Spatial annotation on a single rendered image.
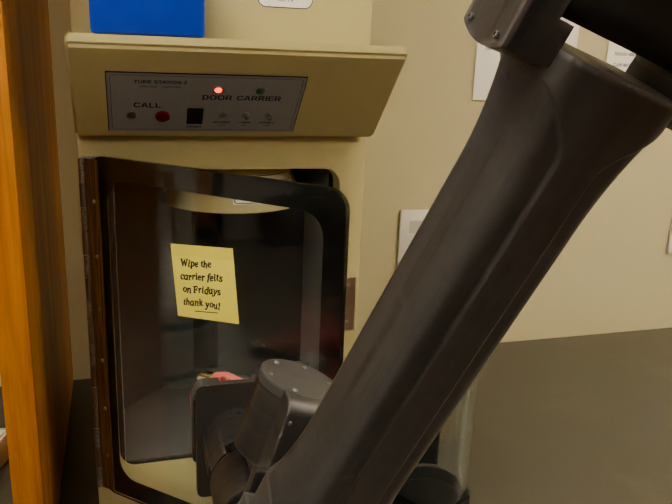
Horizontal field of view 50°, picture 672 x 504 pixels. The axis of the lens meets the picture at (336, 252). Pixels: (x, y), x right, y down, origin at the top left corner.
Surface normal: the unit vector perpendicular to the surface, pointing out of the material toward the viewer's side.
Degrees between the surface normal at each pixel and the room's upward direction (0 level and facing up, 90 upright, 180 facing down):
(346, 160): 90
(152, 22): 90
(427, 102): 90
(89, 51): 135
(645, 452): 0
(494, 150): 77
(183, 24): 90
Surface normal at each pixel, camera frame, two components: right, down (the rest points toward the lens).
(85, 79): 0.18, 0.87
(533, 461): 0.04, -0.96
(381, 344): -0.87, -0.22
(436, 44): 0.29, 0.28
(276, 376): 0.34, -0.92
